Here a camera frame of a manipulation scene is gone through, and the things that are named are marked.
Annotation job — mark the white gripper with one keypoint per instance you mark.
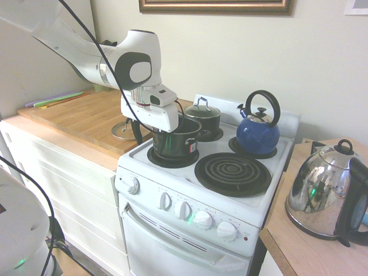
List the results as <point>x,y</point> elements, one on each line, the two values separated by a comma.
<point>155,118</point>

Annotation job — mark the glass pot lid steel rim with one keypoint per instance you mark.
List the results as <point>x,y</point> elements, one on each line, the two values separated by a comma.
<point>120,134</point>

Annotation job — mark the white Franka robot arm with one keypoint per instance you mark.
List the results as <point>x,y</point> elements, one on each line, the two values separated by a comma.
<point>86,57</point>

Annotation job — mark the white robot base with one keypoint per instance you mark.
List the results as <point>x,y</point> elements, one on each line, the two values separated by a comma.
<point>20,224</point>

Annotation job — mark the small black pot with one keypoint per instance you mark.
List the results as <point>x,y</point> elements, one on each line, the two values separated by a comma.
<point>212,126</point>

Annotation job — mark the small black coil burner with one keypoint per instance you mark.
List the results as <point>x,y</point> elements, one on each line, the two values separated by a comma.
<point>214,137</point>
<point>234,145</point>
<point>172,161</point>

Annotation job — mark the white stove knob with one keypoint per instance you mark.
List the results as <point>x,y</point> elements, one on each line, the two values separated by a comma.
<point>164,200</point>
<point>226,230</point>
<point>182,210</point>
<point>202,219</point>
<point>132,185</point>

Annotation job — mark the large wooden cutting board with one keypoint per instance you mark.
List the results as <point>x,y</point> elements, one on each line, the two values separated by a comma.
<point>86,115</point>

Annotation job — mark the green utensil cup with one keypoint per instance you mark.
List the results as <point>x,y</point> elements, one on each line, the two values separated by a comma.
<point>99,87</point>

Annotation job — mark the orange knife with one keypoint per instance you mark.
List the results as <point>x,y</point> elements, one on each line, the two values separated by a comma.
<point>69,99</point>

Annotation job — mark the black kitchen utensil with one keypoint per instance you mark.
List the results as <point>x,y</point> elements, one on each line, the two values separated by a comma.
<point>105,43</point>
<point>113,43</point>

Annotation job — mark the large black coil burner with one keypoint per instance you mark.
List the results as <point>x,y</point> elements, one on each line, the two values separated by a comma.
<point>233,174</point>

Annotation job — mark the green knife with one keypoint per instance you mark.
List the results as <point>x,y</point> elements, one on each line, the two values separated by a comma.
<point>57,100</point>

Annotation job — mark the white kitchen cabinet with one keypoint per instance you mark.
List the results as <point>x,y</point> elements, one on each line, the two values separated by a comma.
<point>72,195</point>

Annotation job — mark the blue whistling kettle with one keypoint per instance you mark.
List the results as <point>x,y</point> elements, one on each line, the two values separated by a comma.
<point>257,135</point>

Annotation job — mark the white electric stove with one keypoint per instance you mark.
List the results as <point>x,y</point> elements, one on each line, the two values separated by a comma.
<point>161,250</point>

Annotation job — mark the steel electric kettle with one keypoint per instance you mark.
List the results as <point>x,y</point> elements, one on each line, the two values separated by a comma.
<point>319,187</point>

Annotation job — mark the light blue object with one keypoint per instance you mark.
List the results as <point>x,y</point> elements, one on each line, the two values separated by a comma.
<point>365,218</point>

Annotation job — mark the white framed paper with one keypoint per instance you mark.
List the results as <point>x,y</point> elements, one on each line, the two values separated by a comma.
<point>356,7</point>

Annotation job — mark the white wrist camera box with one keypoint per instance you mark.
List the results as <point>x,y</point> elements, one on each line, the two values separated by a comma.
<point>161,96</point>

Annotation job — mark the gold picture frame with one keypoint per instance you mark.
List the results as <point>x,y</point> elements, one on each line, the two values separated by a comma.
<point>215,7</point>

